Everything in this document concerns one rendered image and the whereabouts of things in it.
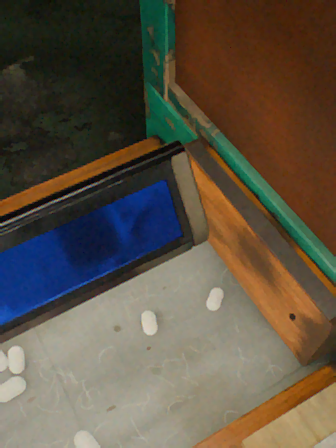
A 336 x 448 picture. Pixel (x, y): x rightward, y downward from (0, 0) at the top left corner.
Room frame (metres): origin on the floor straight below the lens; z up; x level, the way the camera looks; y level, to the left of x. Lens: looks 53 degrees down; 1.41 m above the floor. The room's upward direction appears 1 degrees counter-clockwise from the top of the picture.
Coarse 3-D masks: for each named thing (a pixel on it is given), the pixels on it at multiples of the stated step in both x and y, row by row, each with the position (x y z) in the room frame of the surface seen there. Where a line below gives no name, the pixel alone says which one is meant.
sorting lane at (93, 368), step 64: (192, 256) 0.45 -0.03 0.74; (64, 320) 0.36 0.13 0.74; (128, 320) 0.36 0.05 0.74; (192, 320) 0.36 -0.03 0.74; (256, 320) 0.36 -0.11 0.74; (0, 384) 0.28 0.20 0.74; (64, 384) 0.28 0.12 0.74; (128, 384) 0.28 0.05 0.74; (192, 384) 0.28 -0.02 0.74; (256, 384) 0.27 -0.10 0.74
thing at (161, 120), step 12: (144, 84) 0.70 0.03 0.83; (144, 96) 0.70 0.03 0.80; (156, 96) 0.66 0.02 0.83; (156, 108) 0.66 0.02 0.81; (168, 108) 0.64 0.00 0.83; (156, 120) 0.67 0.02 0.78; (168, 120) 0.63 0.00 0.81; (180, 120) 0.61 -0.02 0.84; (156, 132) 0.67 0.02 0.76; (168, 132) 0.64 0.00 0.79; (180, 132) 0.61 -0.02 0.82; (192, 132) 0.59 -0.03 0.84
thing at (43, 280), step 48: (96, 192) 0.26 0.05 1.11; (144, 192) 0.27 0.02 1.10; (192, 192) 0.27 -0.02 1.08; (0, 240) 0.22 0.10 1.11; (48, 240) 0.23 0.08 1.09; (96, 240) 0.24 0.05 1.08; (144, 240) 0.25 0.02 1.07; (192, 240) 0.25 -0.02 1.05; (0, 288) 0.20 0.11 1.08; (48, 288) 0.21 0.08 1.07; (96, 288) 0.22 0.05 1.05; (0, 336) 0.18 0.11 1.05
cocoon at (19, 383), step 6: (12, 378) 0.28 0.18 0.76; (18, 378) 0.28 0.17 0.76; (6, 384) 0.27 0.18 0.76; (12, 384) 0.27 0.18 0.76; (18, 384) 0.27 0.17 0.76; (24, 384) 0.27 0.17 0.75; (0, 390) 0.26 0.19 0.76; (6, 390) 0.26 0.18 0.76; (12, 390) 0.26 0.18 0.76; (18, 390) 0.26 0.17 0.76; (24, 390) 0.27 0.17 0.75; (0, 396) 0.26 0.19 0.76; (6, 396) 0.26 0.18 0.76; (12, 396) 0.26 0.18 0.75
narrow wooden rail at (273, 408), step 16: (320, 368) 0.28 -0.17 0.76; (304, 384) 0.26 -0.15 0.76; (320, 384) 0.26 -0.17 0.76; (272, 400) 0.25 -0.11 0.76; (288, 400) 0.25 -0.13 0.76; (304, 400) 0.25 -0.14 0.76; (256, 416) 0.23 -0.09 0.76; (272, 416) 0.23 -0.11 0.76; (224, 432) 0.21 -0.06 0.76; (240, 432) 0.21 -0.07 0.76
